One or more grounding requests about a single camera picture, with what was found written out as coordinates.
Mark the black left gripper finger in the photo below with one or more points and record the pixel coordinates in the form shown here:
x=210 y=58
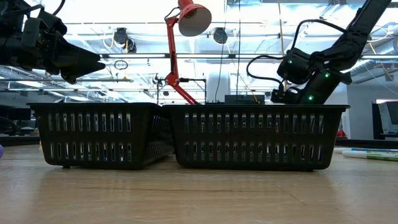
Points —
x=74 y=77
x=77 y=59

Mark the black slotted plastic basket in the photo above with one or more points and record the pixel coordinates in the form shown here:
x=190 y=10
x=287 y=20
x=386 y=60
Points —
x=93 y=137
x=248 y=137

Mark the blue dry-erase marker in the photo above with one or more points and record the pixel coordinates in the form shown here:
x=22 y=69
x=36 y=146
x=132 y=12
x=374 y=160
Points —
x=373 y=150

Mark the black box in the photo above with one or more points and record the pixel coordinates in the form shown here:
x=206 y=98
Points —
x=244 y=99

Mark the small red object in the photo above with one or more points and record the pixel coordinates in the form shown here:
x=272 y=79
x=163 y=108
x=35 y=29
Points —
x=342 y=134

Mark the dark desk furniture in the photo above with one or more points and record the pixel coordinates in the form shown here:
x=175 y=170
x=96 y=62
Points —
x=12 y=115

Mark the black desk partition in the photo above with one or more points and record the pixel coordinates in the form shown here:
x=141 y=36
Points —
x=374 y=124

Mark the long ceiling light bar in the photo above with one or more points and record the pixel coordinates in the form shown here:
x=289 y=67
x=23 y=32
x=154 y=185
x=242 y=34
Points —
x=202 y=56

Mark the red desk lamp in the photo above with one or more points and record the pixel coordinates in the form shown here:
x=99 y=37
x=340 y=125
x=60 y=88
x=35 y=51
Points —
x=196 y=21

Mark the silver ventilation duct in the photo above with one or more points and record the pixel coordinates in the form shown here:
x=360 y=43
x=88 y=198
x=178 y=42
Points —
x=373 y=67

